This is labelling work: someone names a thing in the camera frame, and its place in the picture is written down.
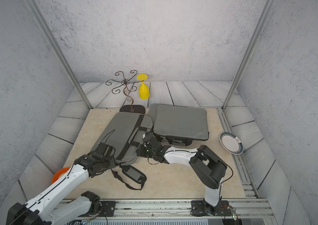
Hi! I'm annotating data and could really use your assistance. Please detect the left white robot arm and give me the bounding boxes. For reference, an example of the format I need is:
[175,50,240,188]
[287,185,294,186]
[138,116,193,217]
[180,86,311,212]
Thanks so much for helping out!
[6,152,116,225]

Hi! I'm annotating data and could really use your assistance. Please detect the yellow plastic wine glass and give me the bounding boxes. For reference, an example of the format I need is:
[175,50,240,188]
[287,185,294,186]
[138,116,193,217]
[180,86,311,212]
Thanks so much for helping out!
[136,74,150,99]

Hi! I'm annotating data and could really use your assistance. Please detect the grey zippered laptop bag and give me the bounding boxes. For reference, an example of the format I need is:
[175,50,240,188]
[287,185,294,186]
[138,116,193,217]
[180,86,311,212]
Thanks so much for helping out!
[90,112,153,190]

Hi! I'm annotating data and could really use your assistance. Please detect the orange round object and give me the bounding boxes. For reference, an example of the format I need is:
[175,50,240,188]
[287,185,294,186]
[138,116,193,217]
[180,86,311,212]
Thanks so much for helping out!
[52,167,70,184]

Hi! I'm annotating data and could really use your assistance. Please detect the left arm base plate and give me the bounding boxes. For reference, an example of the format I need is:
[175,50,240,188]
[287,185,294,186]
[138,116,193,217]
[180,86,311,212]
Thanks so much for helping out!
[83,200,116,218]

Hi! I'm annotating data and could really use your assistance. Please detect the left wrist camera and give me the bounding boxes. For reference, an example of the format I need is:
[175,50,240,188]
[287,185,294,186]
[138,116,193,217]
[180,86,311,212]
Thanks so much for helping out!
[94,142,116,157]

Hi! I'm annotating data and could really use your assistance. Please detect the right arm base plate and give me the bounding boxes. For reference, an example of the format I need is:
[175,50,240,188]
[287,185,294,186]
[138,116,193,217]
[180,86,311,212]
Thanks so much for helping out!
[190,200,233,217]

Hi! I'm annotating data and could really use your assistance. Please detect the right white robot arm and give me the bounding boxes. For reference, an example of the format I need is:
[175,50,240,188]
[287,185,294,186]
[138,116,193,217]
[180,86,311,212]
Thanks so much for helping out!
[139,132,228,209]

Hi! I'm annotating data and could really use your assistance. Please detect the white plate green rim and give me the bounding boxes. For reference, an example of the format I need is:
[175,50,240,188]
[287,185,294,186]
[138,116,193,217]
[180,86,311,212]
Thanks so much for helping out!
[220,132,244,155]

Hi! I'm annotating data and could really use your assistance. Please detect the copper wire stand dark base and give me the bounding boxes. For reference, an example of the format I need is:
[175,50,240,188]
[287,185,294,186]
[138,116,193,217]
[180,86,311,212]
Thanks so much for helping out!
[105,70,146,114]

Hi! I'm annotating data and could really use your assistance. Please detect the aluminium front rail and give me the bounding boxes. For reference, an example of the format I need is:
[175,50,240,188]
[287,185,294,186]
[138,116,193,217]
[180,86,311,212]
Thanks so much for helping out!
[32,198,278,225]

